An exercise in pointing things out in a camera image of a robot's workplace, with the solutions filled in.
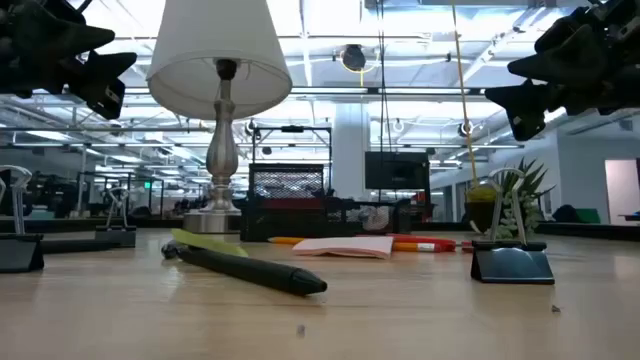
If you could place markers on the white shade silver table lamp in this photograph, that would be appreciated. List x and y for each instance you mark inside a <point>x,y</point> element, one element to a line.
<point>220,60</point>

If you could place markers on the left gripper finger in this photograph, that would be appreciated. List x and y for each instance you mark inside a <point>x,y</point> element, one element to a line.
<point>107,65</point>
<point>70,39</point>

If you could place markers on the black mesh desk organizer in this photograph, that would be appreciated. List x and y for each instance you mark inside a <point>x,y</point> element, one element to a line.
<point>285,220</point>

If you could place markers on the small green sticky note pad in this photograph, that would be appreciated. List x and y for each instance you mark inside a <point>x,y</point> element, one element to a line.
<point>210,242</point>

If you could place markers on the black background rig frame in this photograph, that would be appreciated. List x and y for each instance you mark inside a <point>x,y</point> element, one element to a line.
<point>292,131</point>

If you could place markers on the orange-yellow wooden pencil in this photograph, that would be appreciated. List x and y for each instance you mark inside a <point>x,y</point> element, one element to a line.
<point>285,240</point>

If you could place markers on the potted succulent plant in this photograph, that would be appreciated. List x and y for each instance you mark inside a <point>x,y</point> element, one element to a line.
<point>530,190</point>

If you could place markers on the pink sticky note pad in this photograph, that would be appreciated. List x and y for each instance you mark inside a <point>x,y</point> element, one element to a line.
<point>345,246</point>

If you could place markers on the black binder clip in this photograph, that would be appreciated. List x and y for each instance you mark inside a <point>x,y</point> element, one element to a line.
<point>20,252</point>
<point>116,236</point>
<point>510,265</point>

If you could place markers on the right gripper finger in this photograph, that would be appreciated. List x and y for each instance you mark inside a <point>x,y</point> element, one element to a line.
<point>525,96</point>
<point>570,57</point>

